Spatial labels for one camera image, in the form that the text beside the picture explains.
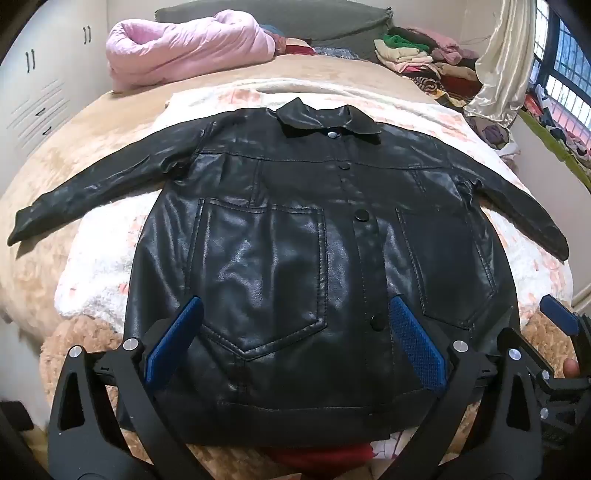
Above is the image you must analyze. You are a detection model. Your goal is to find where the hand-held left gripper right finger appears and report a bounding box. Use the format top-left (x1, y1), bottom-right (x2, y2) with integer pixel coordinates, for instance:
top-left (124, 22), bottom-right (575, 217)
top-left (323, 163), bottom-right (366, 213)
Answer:
top-left (374, 295), bottom-right (544, 480)

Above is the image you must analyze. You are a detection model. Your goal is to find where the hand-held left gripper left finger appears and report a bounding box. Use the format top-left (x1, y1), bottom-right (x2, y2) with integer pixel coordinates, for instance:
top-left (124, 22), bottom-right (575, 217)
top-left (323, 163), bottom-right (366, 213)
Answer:
top-left (47, 295), bottom-right (218, 480)

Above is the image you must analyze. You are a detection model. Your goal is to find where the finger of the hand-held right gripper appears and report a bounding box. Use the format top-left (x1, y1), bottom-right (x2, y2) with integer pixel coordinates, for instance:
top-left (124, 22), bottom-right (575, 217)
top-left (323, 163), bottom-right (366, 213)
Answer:
top-left (539, 295), bottom-right (591, 352)
top-left (501, 327), bottom-right (555, 374)

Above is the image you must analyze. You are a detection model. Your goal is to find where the black leather jacket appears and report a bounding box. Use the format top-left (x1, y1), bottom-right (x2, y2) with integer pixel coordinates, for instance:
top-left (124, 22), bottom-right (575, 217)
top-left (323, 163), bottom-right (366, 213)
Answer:
top-left (7, 98), bottom-right (570, 450)

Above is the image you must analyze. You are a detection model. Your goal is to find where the plastic bag of clothes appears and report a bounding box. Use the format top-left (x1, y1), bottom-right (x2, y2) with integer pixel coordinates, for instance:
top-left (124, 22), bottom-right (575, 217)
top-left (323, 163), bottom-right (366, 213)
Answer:
top-left (482, 122), bottom-right (522, 160)

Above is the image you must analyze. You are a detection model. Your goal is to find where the pile of folded clothes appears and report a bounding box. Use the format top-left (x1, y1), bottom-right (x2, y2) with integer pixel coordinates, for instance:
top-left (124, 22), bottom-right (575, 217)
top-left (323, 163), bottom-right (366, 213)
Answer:
top-left (374, 25), bottom-right (490, 109)

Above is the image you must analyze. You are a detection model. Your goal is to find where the white bear-print blanket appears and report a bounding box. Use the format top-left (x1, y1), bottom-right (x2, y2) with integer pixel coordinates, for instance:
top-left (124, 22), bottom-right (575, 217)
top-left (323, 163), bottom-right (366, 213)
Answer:
top-left (54, 78), bottom-right (575, 462)

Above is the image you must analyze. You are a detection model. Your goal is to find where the red cloth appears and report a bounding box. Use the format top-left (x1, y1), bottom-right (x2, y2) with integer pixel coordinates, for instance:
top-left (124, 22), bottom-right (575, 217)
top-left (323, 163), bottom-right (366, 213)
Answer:
top-left (272, 442), bottom-right (376, 479)

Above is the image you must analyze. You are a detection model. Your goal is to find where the tan bed sheet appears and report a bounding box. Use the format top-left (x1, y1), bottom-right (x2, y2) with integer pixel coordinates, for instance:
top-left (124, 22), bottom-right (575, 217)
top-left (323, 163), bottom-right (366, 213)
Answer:
top-left (0, 51), bottom-right (518, 333)

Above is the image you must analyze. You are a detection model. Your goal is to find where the cream satin curtain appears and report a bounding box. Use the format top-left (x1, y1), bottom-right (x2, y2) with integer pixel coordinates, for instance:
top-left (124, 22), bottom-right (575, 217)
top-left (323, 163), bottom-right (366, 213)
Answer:
top-left (463, 0), bottom-right (539, 131)

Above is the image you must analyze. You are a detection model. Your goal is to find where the barred window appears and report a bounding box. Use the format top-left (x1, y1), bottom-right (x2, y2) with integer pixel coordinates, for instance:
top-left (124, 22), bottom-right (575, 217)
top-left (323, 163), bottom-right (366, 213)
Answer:
top-left (526, 0), bottom-right (591, 158)

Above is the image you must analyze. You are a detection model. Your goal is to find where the white wardrobe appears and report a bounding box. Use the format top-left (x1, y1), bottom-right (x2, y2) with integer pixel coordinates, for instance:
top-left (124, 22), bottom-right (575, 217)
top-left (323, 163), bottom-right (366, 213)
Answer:
top-left (0, 0), bottom-right (116, 181)

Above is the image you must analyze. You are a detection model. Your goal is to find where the pink quilt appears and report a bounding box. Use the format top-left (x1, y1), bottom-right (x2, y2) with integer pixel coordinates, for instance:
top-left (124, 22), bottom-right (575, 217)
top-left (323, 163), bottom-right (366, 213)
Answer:
top-left (105, 9), bottom-right (278, 93)

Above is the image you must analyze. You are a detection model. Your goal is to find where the blue floral cloth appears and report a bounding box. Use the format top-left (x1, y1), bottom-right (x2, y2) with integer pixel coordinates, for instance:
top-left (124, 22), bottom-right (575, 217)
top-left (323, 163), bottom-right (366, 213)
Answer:
top-left (314, 46), bottom-right (362, 60)

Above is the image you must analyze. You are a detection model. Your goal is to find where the red patterned pillow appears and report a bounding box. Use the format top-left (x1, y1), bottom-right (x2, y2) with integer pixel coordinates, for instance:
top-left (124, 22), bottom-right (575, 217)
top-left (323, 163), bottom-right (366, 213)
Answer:
top-left (276, 39), bottom-right (317, 57)

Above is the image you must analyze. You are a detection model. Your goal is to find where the grey headboard cushion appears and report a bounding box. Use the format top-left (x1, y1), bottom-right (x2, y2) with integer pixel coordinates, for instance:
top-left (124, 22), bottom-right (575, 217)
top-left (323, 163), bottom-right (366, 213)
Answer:
top-left (154, 0), bottom-right (393, 61)

